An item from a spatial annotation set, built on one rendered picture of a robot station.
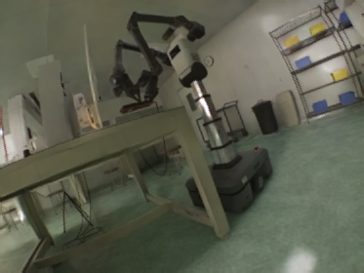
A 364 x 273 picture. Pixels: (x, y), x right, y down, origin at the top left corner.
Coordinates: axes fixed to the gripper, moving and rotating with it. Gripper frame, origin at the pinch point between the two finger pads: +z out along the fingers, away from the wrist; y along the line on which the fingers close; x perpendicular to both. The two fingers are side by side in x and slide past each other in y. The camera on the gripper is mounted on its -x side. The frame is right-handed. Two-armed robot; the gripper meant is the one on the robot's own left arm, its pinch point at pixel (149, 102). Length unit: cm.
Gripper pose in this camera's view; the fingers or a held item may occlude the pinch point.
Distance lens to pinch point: 95.7
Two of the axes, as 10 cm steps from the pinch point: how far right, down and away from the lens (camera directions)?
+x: 8.7, 1.9, 4.5
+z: -0.9, 9.7, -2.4
